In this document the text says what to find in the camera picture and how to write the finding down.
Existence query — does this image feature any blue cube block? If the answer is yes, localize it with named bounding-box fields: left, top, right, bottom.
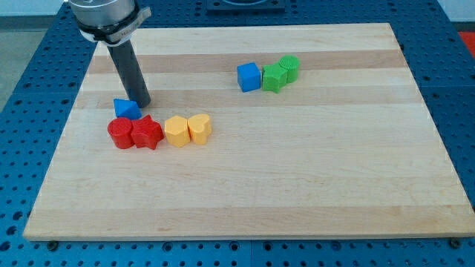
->
left=237, top=62, right=261, bottom=93

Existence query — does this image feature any red star block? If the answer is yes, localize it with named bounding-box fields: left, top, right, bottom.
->
left=131, top=115, right=164, bottom=150

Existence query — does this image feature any light wooden board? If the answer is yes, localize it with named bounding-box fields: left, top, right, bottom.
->
left=24, top=23, right=474, bottom=241

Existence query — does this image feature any green cylinder block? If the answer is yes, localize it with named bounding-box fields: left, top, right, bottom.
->
left=278, top=55, right=300, bottom=84

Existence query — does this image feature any red cylinder block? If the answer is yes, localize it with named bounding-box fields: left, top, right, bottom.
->
left=108, top=117, right=134, bottom=149

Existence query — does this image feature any blue triangle block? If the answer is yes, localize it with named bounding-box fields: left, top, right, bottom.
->
left=114, top=99, right=142, bottom=120

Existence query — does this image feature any green star block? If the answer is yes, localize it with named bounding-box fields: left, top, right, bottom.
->
left=262, top=63, right=287, bottom=93

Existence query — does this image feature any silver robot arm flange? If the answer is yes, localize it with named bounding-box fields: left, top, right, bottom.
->
left=65, top=0, right=151, bottom=47

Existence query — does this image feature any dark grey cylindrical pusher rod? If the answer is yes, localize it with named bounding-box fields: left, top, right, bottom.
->
left=108, top=41, right=151, bottom=108

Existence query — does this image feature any yellow heart block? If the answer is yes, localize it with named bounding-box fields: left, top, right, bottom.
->
left=188, top=113, right=212, bottom=145

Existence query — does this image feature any yellow hexagon block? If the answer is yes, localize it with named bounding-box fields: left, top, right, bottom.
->
left=165, top=116, right=191, bottom=148

